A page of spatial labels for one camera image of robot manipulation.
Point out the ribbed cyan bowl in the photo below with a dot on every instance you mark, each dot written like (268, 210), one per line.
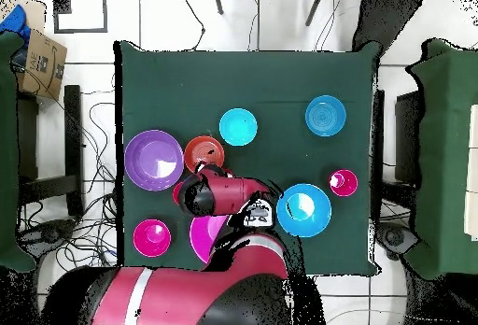
(238, 127)

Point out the orange bowl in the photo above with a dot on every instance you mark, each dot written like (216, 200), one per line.
(204, 151)

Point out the wide purple bowl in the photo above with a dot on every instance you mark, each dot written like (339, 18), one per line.
(153, 160)

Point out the flat-bottomed blue bowl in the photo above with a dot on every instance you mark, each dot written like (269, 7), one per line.
(325, 115)

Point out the ribbed pink-red cup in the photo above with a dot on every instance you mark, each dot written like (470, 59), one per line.
(343, 183)

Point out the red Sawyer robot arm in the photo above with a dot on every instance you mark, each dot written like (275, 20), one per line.
(186, 295)

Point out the deep blue bowl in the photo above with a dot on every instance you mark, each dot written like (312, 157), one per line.
(303, 210)

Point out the large pink bowl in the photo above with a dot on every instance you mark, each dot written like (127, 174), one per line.
(203, 235)

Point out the dark green table cloth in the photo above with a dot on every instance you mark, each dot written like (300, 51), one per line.
(186, 78)

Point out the small crimson bowl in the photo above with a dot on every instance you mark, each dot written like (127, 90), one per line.
(151, 239)

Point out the black tripod leg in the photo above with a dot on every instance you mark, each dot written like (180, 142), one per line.
(314, 8)
(218, 3)

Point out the black wooden bench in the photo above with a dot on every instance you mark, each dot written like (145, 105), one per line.
(73, 149)

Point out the grey black equipment base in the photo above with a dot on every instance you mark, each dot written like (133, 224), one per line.
(396, 237)
(50, 232)

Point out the green cloth covered table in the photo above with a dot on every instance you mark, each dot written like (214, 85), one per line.
(7, 153)
(444, 153)

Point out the person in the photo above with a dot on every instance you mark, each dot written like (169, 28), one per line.
(384, 18)

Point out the cardboard box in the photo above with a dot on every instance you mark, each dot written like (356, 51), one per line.
(41, 65)

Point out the white box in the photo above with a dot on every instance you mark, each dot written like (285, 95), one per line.
(472, 172)

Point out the blue bag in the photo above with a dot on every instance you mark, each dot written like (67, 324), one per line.
(15, 22)

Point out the black square floor frame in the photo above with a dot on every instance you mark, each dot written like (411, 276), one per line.
(105, 11)

